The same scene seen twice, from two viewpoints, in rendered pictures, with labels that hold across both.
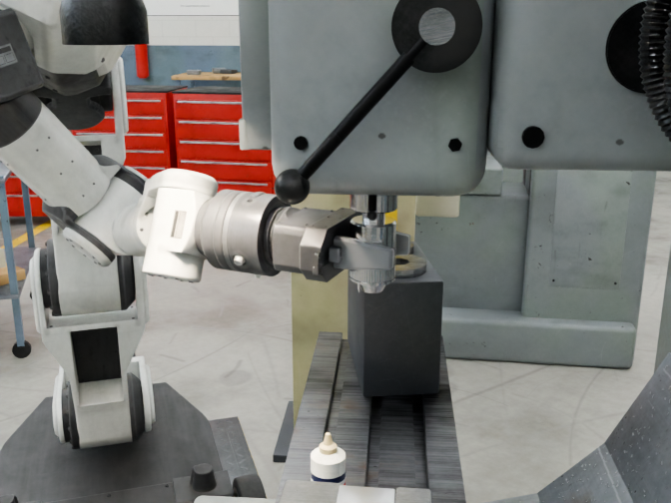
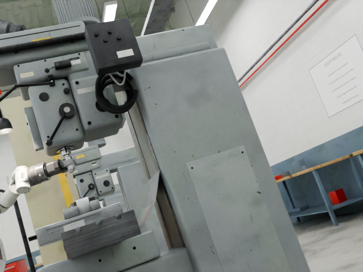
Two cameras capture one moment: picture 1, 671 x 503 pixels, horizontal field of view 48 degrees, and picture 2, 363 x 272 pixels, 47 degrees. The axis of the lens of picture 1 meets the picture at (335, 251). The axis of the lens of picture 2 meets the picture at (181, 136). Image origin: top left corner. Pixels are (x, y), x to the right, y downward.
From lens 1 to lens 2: 139 cm
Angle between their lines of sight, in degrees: 36
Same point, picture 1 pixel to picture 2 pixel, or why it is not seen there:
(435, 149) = (73, 131)
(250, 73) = (33, 134)
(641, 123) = (106, 116)
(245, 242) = (40, 170)
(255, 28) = (32, 126)
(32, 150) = not seen: outside the picture
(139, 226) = (10, 188)
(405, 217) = not seen: hidden behind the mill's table
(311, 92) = (47, 127)
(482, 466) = not seen: outside the picture
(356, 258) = (66, 163)
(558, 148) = (94, 123)
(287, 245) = (49, 166)
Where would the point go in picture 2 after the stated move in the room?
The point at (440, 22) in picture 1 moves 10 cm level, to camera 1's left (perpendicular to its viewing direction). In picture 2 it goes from (67, 108) to (45, 113)
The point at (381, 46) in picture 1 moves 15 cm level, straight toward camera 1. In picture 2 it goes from (58, 117) to (58, 106)
